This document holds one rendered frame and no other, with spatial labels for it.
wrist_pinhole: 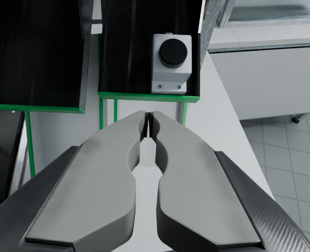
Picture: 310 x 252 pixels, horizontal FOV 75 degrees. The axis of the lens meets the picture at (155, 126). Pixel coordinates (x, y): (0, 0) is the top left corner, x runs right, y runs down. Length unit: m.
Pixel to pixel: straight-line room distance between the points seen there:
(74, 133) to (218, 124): 0.45
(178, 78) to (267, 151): 1.62
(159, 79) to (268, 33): 0.96
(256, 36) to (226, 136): 0.58
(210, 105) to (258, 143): 1.14
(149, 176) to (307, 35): 1.01
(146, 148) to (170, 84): 0.21
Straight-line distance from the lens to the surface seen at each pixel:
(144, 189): 0.56
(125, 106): 0.41
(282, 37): 1.18
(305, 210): 1.80
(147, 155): 0.43
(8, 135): 0.59
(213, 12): 0.36
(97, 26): 0.34
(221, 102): 0.75
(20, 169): 0.55
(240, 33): 1.10
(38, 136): 0.44
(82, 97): 0.27
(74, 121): 0.42
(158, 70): 0.23
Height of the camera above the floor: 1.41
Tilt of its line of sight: 58 degrees down
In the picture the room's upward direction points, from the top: 6 degrees clockwise
